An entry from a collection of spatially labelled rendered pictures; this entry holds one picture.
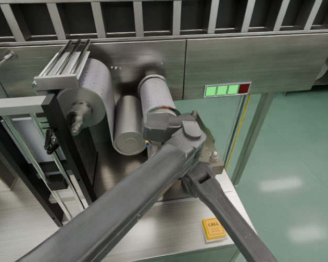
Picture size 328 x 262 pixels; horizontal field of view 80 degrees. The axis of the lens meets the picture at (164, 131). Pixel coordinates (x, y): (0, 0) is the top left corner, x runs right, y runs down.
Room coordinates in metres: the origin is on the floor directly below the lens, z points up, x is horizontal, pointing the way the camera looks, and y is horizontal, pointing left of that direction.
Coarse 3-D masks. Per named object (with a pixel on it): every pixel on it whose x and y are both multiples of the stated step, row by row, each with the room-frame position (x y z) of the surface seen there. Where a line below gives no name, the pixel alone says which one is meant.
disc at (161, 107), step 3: (153, 108) 0.54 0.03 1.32; (156, 108) 0.54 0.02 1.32; (159, 108) 0.54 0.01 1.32; (162, 108) 0.54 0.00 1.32; (165, 108) 0.54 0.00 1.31; (168, 108) 0.54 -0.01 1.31; (171, 108) 0.54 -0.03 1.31; (174, 108) 0.55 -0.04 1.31; (147, 111) 0.54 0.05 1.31; (150, 111) 0.53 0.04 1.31; (153, 111) 0.54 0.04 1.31; (156, 111) 0.54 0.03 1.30; (171, 111) 0.54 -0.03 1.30; (174, 111) 0.55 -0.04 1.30; (177, 111) 0.55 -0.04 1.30; (177, 114) 0.55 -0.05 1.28; (180, 114) 0.55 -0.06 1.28; (141, 123) 0.53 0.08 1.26; (141, 126) 0.53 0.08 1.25
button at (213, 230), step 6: (204, 222) 0.35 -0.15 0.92; (210, 222) 0.35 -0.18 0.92; (216, 222) 0.35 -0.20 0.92; (204, 228) 0.33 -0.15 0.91; (210, 228) 0.32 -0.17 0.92; (216, 228) 0.32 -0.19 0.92; (222, 228) 0.32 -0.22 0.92; (210, 234) 0.30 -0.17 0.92; (216, 234) 0.30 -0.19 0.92; (222, 234) 0.30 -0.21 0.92
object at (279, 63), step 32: (128, 32) 1.00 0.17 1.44; (32, 64) 0.79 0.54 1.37; (128, 64) 0.85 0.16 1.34; (160, 64) 0.87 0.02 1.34; (192, 64) 0.89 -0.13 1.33; (224, 64) 0.91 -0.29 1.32; (256, 64) 0.94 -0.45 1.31; (288, 64) 0.97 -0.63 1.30; (320, 64) 1.00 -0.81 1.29; (0, 96) 0.76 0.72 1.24; (32, 96) 0.78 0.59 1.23; (192, 96) 0.89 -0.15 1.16; (224, 96) 0.92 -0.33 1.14
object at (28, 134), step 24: (48, 96) 0.40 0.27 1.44; (0, 120) 0.38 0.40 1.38; (24, 120) 0.38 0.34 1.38; (48, 120) 0.36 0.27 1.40; (0, 144) 0.34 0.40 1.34; (24, 144) 0.36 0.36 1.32; (72, 144) 0.40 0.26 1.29; (24, 168) 0.35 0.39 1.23; (48, 168) 0.37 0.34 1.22; (72, 168) 0.36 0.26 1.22; (48, 192) 0.38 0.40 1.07; (72, 192) 0.37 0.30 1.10; (72, 216) 0.37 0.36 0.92
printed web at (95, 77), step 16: (96, 64) 0.70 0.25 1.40; (80, 80) 0.55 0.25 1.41; (96, 80) 0.59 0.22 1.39; (160, 80) 0.77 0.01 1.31; (112, 96) 0.70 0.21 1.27; (144, 96) 0.67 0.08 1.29; (160, 96) 0.62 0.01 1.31; (112, 112) 0.63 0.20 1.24; (112, 128) 0.56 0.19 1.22; (80, 144) 0.56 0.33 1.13; (112, 144) 0.52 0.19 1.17
